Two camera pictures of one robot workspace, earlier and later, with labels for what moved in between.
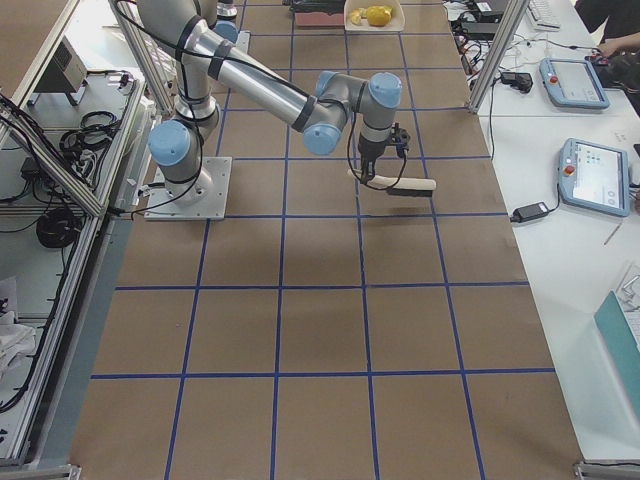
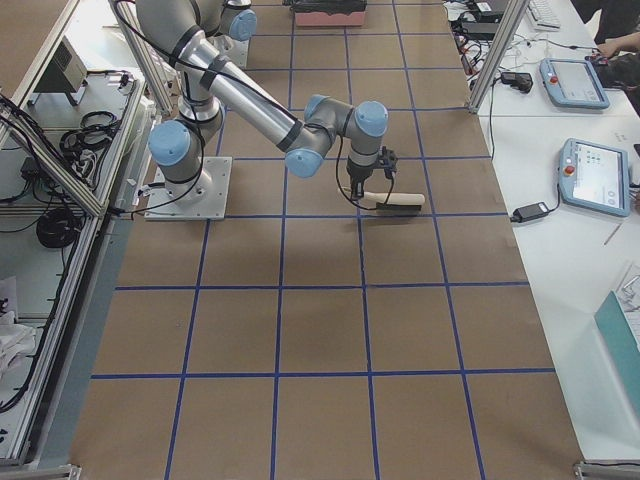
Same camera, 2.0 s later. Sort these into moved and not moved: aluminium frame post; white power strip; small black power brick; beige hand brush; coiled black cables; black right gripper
Moved: black right gripper; beige hand brush
Not moved: small black power brick; coiled black cables; white power strip; aluminium frame post
